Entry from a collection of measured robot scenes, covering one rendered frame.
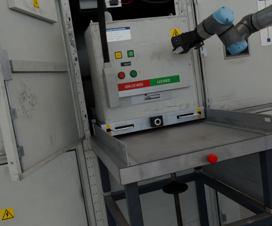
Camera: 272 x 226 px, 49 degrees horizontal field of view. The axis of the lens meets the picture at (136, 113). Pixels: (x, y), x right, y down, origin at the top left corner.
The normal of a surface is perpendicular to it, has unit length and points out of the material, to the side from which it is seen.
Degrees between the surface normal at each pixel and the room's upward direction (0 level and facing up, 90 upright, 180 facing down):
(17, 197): 90
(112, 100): 90
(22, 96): 90
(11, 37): 90
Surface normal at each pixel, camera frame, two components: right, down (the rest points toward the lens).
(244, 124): -0.95, 0.17
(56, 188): 0.29, 0.07
